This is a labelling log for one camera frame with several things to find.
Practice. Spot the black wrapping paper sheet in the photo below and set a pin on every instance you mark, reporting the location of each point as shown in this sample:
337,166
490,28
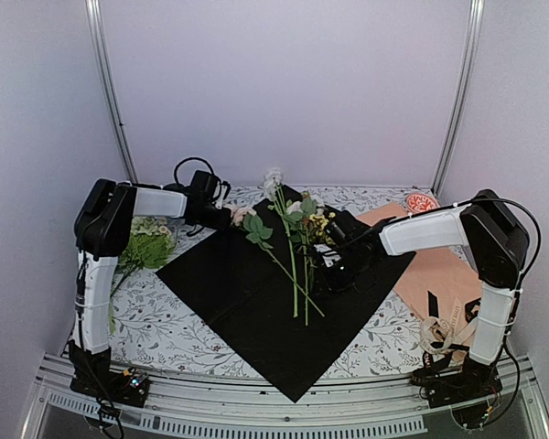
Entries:
247,300

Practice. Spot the white rose long stem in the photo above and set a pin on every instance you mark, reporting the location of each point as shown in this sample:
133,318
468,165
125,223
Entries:
248,220

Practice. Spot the floral patterned tablecloth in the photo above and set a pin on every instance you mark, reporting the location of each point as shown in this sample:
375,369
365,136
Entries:
150,326

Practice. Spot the right aluminium frame post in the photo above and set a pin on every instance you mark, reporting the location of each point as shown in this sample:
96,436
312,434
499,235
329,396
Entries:
471,46

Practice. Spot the red patterned small bowl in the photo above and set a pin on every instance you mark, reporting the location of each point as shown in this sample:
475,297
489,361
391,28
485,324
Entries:
420,202

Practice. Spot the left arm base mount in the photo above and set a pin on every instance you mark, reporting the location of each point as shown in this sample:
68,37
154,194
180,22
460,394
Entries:
130,387

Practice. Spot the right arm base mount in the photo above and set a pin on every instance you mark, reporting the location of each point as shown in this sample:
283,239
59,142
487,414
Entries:
474,381

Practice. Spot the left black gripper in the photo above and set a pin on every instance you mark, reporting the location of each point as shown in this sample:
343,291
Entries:
224,223

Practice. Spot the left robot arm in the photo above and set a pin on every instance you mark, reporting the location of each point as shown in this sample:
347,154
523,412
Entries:
102,232

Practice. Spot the left aluminium frame post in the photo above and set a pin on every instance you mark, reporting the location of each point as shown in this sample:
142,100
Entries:
96,27

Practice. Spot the yellow small flower bunch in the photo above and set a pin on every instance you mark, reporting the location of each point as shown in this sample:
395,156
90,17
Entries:
312,234

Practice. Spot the cream printed ribbon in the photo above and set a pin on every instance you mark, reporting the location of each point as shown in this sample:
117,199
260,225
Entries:
442,343

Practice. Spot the pink wrapping paper sheet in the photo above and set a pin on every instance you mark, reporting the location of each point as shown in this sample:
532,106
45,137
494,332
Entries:
396,324

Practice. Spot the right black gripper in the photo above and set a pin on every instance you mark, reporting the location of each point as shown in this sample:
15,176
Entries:
333,285

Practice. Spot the aluminium frame post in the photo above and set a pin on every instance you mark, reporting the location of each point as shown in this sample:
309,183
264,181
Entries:
471,46
96,27

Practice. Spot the green leafy flower bunch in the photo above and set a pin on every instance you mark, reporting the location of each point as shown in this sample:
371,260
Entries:
151,242

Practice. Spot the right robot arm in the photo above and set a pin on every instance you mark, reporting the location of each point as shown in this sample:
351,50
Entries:
482,231

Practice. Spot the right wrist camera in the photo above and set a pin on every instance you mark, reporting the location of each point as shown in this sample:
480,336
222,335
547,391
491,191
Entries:
342,227

